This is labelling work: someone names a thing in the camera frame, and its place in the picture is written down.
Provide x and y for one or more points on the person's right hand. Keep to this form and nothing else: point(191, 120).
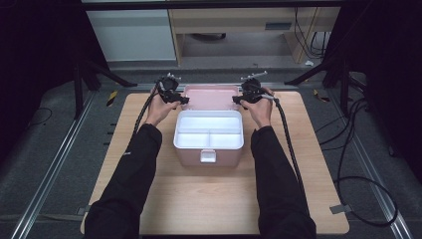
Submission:
point(260, 111)

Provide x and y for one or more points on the white inner tray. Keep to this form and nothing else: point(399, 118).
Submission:
point(209, 131)

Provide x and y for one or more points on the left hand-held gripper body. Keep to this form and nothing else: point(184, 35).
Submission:
point(167, 87)

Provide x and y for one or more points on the metal floor rail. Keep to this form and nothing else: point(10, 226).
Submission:
point(49, 172)
point(375, 186)

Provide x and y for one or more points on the white cabinet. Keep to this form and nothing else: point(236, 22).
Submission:
point(132, 35)

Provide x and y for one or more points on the yellow black striped tape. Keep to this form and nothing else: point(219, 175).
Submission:
point(112, 98)
point(321, 95)

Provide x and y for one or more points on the person's left hand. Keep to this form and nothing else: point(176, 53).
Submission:
point(159, 109)

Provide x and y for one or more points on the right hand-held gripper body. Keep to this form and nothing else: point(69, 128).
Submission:
point(252, 87)

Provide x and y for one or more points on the black metal stand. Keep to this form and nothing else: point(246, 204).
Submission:
point(345, 83)
point(79, 89)

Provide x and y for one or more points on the grey tape piece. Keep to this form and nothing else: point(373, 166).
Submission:
point(83, 210)
point(340, 209)

